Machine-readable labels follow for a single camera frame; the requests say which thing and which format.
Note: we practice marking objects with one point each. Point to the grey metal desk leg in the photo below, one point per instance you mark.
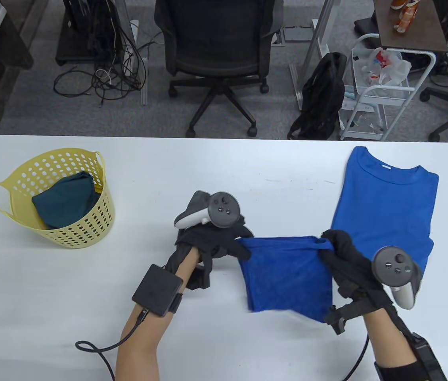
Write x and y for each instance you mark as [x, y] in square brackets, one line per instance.
[144, 87]
[319, 31]

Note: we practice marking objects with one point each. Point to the black mesh office chair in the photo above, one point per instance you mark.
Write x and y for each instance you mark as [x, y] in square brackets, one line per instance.
[216, 39]

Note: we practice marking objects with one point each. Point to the white plastic bag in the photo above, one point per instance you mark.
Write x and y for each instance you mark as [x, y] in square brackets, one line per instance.
[394, 69]

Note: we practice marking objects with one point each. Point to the black flat stand base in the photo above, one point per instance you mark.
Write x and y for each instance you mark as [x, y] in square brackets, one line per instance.
[366, 25]

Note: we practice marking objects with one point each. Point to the grey floor socket box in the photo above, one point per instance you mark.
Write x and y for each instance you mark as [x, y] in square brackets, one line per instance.
[297, 33]

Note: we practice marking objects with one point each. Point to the black forearm sensor box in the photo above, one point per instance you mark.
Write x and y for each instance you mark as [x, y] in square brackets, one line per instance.
[156, 289]
[426, 357]

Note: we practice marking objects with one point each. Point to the person's left forearm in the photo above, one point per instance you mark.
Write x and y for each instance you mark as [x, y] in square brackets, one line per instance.
[140, 345]

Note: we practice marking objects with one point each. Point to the blue cloth clothes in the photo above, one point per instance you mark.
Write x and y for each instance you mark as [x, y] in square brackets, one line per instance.
[287, 278]

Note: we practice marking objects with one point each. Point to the white utility cart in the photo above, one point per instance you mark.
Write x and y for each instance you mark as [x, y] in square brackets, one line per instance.
[386, 99]

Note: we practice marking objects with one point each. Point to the black backpack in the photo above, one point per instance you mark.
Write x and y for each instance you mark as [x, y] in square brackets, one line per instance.
[323, 99]

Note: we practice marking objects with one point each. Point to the black computer cabinet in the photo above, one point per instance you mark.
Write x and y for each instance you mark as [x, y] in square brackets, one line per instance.
[77, 39]

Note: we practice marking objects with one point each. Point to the blue t-shirt clothes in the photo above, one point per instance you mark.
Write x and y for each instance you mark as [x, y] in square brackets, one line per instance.
[386, 198]

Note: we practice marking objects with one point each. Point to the person's right hand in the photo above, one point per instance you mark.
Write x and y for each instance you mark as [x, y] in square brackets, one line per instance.
[351, 266]

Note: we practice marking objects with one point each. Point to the person's right forearm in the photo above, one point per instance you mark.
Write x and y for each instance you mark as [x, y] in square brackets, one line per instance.
[386, 341]

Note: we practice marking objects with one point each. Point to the dark green cloth clothes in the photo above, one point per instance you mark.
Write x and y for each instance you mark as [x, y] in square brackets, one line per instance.
[65, 202]

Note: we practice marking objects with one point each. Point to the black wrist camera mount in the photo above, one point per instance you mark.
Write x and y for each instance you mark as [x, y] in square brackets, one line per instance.
[339, 317]
[200, 279]

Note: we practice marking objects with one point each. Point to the brown side table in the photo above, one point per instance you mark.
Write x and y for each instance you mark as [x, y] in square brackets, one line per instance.
[426, 27]

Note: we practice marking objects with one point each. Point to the orange snack packet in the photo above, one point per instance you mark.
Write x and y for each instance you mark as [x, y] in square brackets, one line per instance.
[406, 18]
[398, 4]

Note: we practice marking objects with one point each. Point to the person's left hand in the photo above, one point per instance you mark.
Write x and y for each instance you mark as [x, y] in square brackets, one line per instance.
[208, 238]

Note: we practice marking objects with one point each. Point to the yellow perforated laundry basket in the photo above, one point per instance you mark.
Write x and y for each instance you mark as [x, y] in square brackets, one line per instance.
[85, 234]

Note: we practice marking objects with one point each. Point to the grey tracking controller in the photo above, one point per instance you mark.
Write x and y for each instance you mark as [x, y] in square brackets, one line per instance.
[224, 208]
[394, 266]

